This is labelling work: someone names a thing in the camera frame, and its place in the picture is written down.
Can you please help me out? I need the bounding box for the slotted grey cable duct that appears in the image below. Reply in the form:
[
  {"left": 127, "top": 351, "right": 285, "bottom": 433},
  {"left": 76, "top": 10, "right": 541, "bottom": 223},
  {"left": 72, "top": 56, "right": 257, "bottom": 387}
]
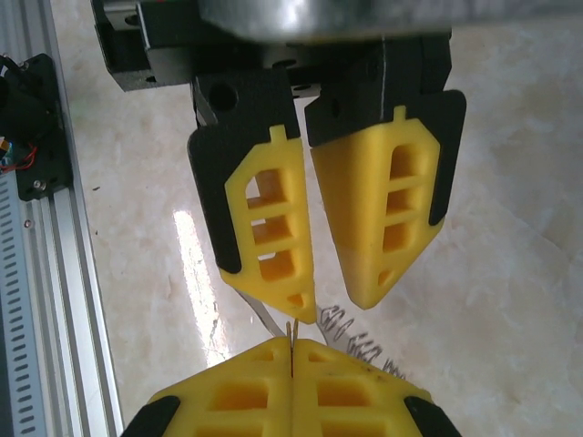
[{"left": 0, "top": 172, "right": 46, "bottom": 437}]

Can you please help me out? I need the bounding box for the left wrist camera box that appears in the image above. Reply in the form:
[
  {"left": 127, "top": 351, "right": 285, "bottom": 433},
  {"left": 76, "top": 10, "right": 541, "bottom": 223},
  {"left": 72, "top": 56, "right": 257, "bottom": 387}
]
[{"left": 198, "top": 0, "right": 456, "bottom": 45}]

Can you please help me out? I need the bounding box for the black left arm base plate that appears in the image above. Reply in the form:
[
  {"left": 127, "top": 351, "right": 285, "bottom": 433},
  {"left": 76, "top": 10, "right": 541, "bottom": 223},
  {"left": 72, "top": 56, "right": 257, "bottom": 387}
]
[{"left": 0, "top": 53, "right": 74, "bottom": 201}]

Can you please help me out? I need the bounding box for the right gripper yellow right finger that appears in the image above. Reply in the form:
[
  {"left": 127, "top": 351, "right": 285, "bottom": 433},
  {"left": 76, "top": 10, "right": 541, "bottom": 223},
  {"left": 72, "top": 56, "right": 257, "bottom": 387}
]
[{"left": 292, "top": 338, "right": 462, "bottom": 437}]

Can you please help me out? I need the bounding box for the aluminium mounting rail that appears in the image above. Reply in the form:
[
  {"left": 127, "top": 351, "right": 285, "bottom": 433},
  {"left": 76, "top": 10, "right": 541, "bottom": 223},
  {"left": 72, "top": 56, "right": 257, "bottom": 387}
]
[{"left": 0, "top": 0, "right": 125, "bottom": 437}]

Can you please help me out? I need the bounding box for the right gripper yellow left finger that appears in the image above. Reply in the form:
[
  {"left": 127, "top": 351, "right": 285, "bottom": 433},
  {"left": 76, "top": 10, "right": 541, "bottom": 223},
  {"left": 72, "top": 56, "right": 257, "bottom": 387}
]
[{"left": 122, "top": 336, "right": 296, "bottom": 437}]

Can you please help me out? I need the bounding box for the large metal keyring band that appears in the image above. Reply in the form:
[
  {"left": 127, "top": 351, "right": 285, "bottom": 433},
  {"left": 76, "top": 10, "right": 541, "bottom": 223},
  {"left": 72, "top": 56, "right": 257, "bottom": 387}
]
[{"left": 239, "top": 286, "right": 409, "bottom": 383}]

